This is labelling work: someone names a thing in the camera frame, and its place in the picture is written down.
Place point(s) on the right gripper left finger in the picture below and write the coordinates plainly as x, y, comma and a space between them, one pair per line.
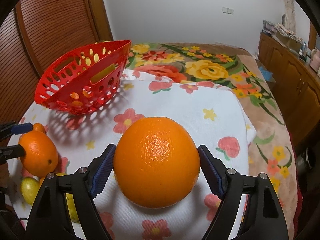
49, 217

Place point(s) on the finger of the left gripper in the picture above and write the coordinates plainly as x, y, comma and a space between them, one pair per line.
12, 128
11, 152

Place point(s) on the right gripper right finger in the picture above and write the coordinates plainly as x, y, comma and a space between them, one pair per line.
263, 216

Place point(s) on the large orange front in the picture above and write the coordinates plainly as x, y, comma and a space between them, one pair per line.
41, 155

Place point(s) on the large orange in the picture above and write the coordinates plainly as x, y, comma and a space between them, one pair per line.
156, 163
41, 155

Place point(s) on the green guava fruit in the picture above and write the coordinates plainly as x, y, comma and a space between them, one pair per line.
71, 208

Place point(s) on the small kumquat middle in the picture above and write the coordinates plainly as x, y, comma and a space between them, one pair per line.
39, 127

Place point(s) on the green tomato left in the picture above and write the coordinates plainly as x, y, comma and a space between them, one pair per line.
29, 189

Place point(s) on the floral brown bed blanket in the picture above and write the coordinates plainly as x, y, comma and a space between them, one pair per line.
235, 68

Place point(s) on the red plastic perforated basket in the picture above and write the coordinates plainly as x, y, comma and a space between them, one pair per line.
84, 79

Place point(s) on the white strawberry print cloth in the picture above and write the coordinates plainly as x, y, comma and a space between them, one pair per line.
211, 115

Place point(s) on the brown louvered wardrobe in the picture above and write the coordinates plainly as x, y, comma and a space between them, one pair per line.
36, 33

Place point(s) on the wooden sideboard cabinet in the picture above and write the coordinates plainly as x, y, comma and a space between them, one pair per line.
296, 90

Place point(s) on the pink bottle on cabinet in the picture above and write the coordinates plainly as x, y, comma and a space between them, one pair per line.
315, 60

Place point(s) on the beige curtain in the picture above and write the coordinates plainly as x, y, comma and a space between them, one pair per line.
290, 16

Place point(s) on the white wall switch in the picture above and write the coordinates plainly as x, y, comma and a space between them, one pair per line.
227, 10

